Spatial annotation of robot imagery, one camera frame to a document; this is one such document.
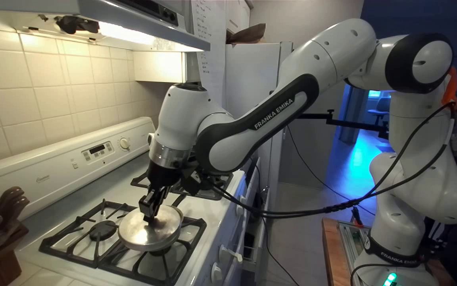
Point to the steel range hood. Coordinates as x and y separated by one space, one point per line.
106 9

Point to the white stove knob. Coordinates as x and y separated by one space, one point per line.
227 254
214 271

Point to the white gas stove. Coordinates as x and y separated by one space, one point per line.
54 168

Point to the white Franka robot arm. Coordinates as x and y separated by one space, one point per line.
324 57

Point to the brown wooden bowl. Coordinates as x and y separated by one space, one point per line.
246 33

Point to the white wall cabinet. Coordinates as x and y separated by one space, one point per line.
158 65

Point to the white refrigerator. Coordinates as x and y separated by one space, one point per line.
249 68

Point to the orange tag on arm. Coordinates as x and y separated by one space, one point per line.
452 89

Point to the white paper sheet with writing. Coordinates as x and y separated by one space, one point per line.
209 41

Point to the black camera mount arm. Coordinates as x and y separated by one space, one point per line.
344 122

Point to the black cast iron burner grate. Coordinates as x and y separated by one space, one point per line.
138 181
79 248

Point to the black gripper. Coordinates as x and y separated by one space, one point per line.
158 179

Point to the black burner cap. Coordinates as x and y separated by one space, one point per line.
103 230

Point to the round steel pot lid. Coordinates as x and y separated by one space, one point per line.
166 225

